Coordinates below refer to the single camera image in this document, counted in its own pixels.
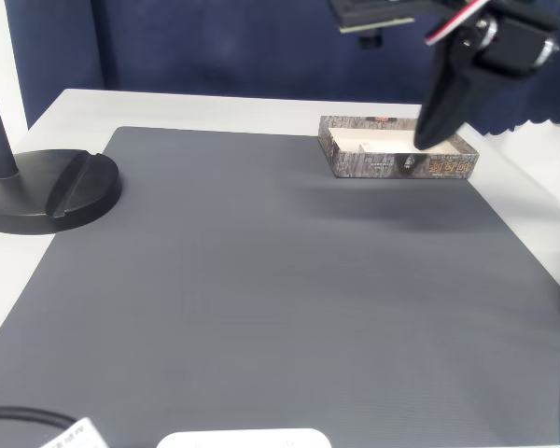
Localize white flat device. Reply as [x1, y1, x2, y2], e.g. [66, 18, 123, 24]
[156, 427, 333, 448]

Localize black round stand base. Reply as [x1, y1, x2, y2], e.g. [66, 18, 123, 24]
[0, 35, 123, 235]

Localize white printed cable tag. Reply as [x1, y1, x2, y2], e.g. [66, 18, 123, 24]
[39, 416, 108, 448]

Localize patterned cardboard box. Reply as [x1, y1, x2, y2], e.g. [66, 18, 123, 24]
[317, 115, 481, 180]

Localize black cable with tag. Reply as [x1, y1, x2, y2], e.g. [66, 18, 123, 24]
[0, 406, 74, 433]

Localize grey table mat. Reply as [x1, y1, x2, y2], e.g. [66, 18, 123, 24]
[0, 125, 560, 448]

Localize red white servo wires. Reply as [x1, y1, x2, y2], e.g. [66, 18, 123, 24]
[424, 0, 491, 48]

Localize dark blue curtain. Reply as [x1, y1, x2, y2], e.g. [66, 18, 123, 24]
[4, 0, 560, 137]

